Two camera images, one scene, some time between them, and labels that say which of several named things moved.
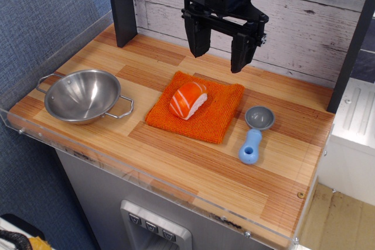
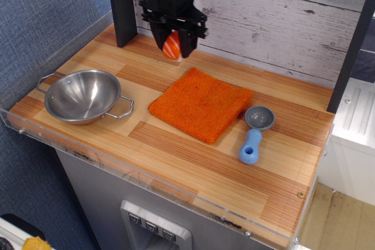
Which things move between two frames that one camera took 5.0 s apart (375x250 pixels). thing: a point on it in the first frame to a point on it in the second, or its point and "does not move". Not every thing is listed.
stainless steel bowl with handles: x=84 y=96 does not move
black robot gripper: x=227 y=1 to x=173 y=3
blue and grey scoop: x=257 y=119 does not move
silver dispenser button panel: x=149 y=230 does not move
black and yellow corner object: x=16 y=233 does not move
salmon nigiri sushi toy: x=188 y=99 to x=171 y=47
